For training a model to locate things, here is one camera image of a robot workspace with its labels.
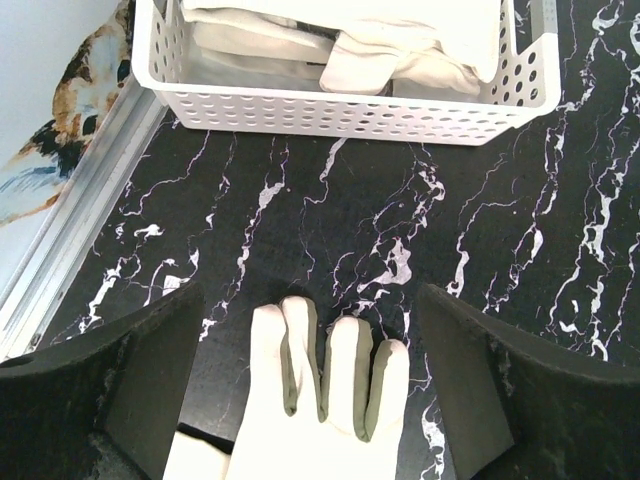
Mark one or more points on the white grey glove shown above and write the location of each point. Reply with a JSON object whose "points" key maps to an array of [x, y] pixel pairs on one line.
{"points": [[354, 67], [230, 56]]}

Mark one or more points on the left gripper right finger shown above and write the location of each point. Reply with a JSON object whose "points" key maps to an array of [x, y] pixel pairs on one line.
{"points": [[516, 406]]}

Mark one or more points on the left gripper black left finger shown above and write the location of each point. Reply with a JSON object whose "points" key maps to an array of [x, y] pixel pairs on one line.
{"points": [[104, 404]]}

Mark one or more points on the aluminium left side rail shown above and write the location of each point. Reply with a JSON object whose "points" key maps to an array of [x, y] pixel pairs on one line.
{"points": [[76, 220]]}

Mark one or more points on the white perforated storage basket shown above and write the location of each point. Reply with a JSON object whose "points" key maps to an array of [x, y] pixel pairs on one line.
{"points": [[211, 96]]}

